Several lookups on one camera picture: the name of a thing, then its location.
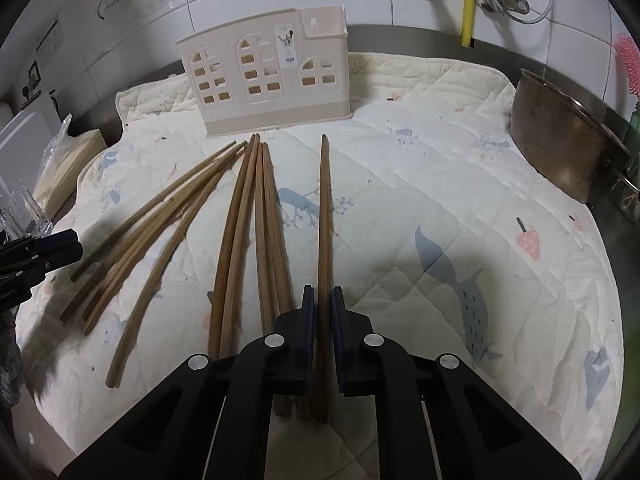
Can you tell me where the clear glass mug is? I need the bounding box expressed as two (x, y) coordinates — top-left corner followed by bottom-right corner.
(1, 179), (52, 240)

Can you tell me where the beige house-shaped utensil holder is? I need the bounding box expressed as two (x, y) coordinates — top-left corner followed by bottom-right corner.
(177, 6), (352, 136)

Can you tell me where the brass metal pot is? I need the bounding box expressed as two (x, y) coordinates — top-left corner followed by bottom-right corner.
(511, 68), (639, 204)

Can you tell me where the plastic bag on box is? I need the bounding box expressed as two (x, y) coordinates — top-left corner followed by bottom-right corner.
(34, 114), (73, 200)

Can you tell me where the cream quilted printed mat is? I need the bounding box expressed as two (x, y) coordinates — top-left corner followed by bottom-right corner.
(16, 54), (624, 479)

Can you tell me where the yellow gas hose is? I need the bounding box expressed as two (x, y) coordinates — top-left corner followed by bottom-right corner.
(460, 0), (480, 49)

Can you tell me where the pink bottle brush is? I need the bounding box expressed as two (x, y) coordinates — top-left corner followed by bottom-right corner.
(614, 34), (640, 96)

